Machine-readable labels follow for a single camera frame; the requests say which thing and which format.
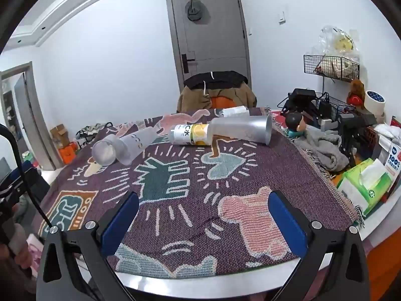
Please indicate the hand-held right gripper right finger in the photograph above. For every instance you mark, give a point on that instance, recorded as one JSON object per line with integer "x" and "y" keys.
{"x": 283, "y": 218}

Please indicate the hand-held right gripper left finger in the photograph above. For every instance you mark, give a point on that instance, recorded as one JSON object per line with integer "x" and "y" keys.
{"x": 120, "y": 218}

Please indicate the frosted cup with face print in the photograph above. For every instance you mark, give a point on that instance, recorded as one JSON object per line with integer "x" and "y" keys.
{"x": 125, "y": 145}

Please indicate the grey translucent cup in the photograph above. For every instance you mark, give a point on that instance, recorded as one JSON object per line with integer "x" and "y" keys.
{"x": 242, "y": 128}

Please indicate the person's left hand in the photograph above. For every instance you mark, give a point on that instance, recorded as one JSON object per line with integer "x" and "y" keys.
{"x": 19, "y": 255}

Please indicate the printed blanket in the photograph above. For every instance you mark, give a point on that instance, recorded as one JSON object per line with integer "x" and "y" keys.
{"x": 194, "y": 194}

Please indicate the grey fringed cloth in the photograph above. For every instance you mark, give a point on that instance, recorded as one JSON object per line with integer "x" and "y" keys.
{"x": 324, "y": 149}

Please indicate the orange box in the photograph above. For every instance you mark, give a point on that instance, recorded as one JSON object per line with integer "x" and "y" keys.
{"x": 69, "y": 153}

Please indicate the green tissue pack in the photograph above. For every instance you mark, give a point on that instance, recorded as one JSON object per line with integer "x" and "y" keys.
{"x": 365, "y": 186}

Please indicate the cardboard box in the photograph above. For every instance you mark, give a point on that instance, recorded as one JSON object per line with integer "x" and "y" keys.
{"x": 59, "y": 135}

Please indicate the shoe rack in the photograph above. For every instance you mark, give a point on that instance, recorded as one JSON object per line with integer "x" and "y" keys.
{"x": 92, "y": 130}

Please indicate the black-haired doll figure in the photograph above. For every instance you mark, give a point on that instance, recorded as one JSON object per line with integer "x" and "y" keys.
{"x": 295, "y": 124}

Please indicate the grey side door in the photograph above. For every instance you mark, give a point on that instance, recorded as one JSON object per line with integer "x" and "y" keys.
{"x": 26, "y": 116}

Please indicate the clear bottle with yellow label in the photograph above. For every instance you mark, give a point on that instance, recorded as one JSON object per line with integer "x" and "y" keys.
{"x": 189, "y": 134}

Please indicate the small white bottle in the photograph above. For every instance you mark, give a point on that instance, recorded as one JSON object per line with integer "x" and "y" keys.
{"x": 233, "y": 111}

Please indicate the black desktop device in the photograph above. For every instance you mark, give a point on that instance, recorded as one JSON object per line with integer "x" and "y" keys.
{"x": 302, "y": 98}

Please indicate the white and blue carton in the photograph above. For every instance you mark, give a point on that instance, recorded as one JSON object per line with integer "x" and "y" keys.
{"x": 391, "y": 160}

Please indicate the orange chair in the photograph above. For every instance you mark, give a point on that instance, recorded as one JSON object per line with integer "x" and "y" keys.
{"x": 223, "y": 102}

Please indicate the brown jacket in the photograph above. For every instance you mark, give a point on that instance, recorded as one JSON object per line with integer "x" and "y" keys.
{"x": 194, "y": 98}

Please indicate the brown plush toy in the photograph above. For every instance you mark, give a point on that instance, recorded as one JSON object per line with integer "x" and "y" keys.
{"x": 356, "y": 92}

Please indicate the white tape roll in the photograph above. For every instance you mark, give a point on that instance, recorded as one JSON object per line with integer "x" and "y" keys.
{"x": 374, "y": 102}

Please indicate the black garment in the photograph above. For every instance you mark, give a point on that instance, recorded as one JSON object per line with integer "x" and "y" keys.
{"x": 216, "y": 80}

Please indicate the clear plastic bag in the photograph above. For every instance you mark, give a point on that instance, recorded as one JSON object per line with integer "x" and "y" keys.
{"x": 338, "y": 42}

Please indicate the grey hat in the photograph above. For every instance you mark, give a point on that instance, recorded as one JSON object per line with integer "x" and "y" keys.
{"x": 195, "y": 11}

